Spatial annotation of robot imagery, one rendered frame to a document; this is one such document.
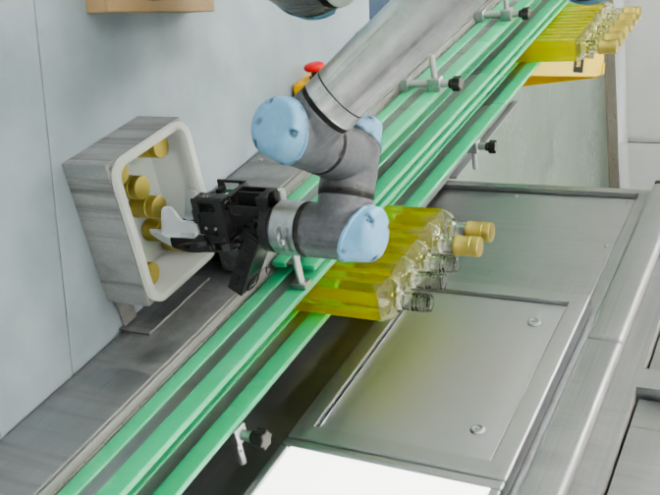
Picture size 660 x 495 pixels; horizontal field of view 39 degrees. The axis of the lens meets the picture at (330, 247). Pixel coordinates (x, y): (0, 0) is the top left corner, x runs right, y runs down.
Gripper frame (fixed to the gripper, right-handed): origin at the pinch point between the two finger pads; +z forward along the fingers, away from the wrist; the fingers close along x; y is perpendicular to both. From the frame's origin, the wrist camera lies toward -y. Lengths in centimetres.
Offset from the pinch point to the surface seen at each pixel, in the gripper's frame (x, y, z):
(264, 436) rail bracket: 13.9, -23.2, -20.7
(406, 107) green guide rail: -61, -3, -12
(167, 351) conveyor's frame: 12.4, -12.6, -5.7
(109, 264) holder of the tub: 10.4, -0.7, 2.7
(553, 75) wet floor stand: -344, -87, 43
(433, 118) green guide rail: -74, -9, -12
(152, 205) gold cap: 2.6, 5.2, -0.8
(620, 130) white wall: -614, -219, 71
